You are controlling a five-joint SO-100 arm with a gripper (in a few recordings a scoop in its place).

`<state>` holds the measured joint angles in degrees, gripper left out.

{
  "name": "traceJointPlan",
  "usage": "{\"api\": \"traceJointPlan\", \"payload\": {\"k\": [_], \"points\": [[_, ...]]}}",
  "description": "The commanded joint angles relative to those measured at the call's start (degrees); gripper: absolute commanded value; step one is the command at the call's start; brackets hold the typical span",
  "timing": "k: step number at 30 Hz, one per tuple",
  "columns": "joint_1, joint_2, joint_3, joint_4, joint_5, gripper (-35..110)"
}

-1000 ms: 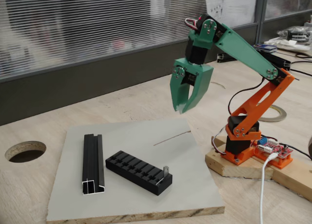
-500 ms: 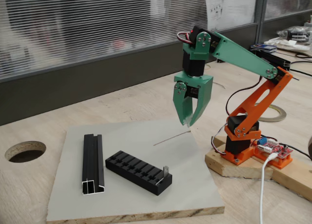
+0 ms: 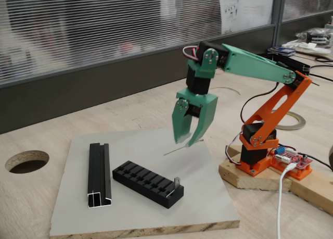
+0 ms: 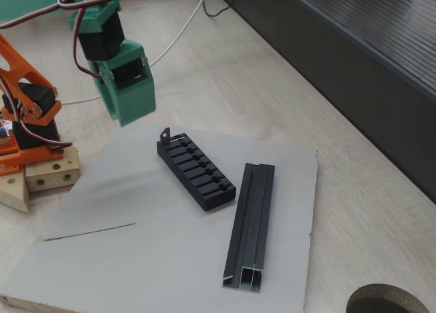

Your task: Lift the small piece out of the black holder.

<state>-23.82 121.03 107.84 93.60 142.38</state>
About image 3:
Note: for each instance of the small grey metal angle bracket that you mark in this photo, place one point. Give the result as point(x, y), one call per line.
point(177, 183)

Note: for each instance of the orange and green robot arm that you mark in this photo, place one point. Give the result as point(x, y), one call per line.
point(255, 65)

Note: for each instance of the black slotted rack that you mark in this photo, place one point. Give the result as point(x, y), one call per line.
point(130, 180)

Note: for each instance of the wooden base plank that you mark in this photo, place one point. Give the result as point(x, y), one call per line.
point(260, 181)

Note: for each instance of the blue card stack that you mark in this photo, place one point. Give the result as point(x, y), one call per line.
point(281, 51)

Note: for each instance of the thin tape roll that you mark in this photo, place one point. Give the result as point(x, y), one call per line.
point(303, 121)

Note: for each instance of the white printed paper sheet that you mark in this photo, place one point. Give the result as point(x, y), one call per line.
point(244, 10)

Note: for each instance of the red controller circuit board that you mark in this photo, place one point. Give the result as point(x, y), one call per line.
point(299, 162)

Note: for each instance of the grey painted wooden board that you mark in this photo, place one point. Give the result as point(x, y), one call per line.
point(143, 218)

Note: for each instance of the white plastic sheet pile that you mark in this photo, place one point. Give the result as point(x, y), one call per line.
point(312, 50)

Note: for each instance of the horizontal window blinds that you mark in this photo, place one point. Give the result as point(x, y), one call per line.
point(104, 28)

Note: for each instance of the long wooden mounting plank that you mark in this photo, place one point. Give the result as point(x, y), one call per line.
point(312, 194)

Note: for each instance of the black striped device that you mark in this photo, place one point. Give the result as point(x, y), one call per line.
point(318, 37)

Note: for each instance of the dark round object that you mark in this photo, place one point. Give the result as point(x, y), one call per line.
point(331, 158)

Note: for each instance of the black aluminium profile rail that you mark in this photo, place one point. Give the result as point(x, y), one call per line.
point(93, 171)

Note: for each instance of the long black metal rail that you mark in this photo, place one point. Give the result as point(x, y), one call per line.
point(299, 64)

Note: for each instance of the grey window frame post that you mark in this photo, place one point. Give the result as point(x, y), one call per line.
point(279, 15)

